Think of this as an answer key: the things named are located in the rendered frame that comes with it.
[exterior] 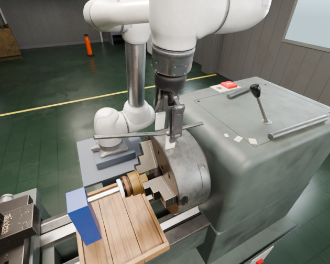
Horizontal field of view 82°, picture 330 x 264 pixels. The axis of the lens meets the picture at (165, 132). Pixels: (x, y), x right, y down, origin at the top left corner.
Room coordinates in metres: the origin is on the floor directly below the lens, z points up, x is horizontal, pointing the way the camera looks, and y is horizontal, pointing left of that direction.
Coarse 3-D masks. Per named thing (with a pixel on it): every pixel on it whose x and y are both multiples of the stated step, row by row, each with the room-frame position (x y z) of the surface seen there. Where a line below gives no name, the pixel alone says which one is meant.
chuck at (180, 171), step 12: (156, 144) 0.50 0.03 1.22; (180, 144) 0.48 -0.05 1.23; (156, 156) 0.50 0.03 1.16; (168, 156) 0.43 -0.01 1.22; (180, 156) 0.44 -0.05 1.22; (192, 156) 0.45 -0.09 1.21; (156, 168) 0.53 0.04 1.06; (168, 168) 0.42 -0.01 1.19; (180, 168) 0.41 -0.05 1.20; (192, 168) 0.41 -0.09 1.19; (168, 180) 0.42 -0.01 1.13; (180, 180) 0.38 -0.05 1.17; (192, 180) 0.39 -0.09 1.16; (180, 192) 0.36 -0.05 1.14; (192, 192) 0.37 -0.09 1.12; (192, 204) 0.37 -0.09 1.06
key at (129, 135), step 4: (192, 124) 0.49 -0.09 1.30; (196, 124) 0.50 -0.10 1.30; (200, 124) 0.50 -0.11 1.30; (184, 128) 0.48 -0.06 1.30; (188, 128) 0.49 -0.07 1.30; (148, 132) 0.44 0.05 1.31; (152, 132) 0.44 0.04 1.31; (156, 132) 0.45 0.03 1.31; (160, 132) 0.45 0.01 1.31; (164, 132) 0.46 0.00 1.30; (96, 136) 0.37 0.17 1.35; (100, 136) 0.38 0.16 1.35; (104, 136) 0.38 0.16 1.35; (108, 136) 0.39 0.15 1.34; (112, 136) 0.39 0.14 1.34; (116, 136) 0.39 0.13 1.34; (120, 136) 0.40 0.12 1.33; (124, 136) 0.40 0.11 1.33; (128, 136) 0.41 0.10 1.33; (132, 136) 0.41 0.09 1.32; (136, 136) 0.42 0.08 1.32; (140, 136) 0.42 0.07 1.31; (144, 136) 0.43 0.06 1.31
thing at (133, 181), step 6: (126, 174) 0.46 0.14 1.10; (132, 174) 0.45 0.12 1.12; (138, 174) 0.44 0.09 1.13; (144, 174) 0.46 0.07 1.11; (120, 180) 0.43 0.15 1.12; (126, 180) 0.42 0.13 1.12; (132, 180) 0.42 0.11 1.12; (138, 180) 0.43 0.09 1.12; (144, 180) 0.44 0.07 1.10; (126, 186) 0.40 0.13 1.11; (132, 186) 0.41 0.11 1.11; (138, 186) 0.41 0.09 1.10; (126, 192) 0.39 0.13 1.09; (132, 192) 0.40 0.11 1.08; (138, 192) 0.40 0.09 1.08
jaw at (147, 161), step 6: (144, 144) 0.53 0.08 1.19; (150, 144) 0.53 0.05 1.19; (144, 150) 0.51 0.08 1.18; (150, 150) 0.52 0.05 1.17; (138, 156) 0.50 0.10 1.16; (144, 156) 0.50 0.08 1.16; (150, 156) 0.51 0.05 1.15; (138, 162) 0.51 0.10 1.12; (144, 162) 0.48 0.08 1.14; (150, 162) 0.49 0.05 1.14; (156, 162) 0.50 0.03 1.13; (138, 168) 0.47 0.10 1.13; (144, 168) 0.47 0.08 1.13; (150, 168) 0.48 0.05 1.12
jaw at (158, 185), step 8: (160, 176) 0.46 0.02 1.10; (144, 184) 0.42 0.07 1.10; (152, 184) 0.42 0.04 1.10; (160, 184) 0.42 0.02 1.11; (168, 184) 0.42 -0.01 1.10; (144, 192) 0.41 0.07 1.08; (152, 192) 0.39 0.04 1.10; (160, 192) 0.38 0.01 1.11; (168, 192) 0.38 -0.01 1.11; (168, 200) 0.35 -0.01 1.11; (176, 200) 0.37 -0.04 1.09; (184, 200) 0.36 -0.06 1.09
